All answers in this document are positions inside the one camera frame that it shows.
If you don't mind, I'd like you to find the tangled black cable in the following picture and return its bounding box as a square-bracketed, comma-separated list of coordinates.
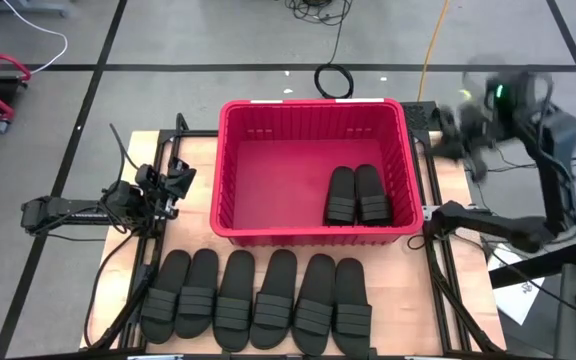
[284, 0, 354, 66]

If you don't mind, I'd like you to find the black looping cable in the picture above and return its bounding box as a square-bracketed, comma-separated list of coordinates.
[82, 229, 140, 350]

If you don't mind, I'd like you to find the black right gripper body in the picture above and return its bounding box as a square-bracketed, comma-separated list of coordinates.
[450, 102, 499, 151]

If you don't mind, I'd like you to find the white paper sheet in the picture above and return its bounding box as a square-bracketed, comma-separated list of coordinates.
[490, 242, 548, 326]

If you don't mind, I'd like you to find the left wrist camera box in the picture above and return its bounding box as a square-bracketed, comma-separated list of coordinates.
[134, 163, 162, 190]

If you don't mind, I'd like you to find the red plastic bin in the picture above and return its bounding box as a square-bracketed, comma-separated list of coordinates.
[209, 97, 425, 249]

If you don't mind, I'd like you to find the black vented box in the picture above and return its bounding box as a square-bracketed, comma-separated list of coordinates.
[399, 101, 443, 135]

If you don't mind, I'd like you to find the yellow cable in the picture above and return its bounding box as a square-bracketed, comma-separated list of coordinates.
[416, 0, 452, 103]

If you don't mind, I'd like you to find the black desk beam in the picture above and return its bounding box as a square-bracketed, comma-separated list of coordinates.
[487, 240, 576, 290]

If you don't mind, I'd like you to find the black metal table frame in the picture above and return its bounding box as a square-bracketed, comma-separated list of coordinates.
[80, 112, 507, 360]

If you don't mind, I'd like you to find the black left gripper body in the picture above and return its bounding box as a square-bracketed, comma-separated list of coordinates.
[142, 174, 182, 221]

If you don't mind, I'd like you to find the grey metal stand base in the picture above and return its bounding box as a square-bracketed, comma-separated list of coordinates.
[0, 0, 77, 19]

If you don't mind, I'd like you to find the white cable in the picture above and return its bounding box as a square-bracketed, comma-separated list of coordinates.
[1, 0, 69, 76]

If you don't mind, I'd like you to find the coiled black cable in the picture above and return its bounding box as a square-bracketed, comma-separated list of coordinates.
[313, 63, 356, 100]

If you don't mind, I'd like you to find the black rubber slide sandal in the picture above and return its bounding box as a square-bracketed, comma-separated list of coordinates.
[354, 163, 394, 226]
[249, 248, 299, 351]
[139, 249, 193, 345]
[331, 257, 373, 360]
[212, 249, 257, 353]
[323, 165, 358, 226]
[174, 248, 220, 340]
[290, 253, 337, 357]

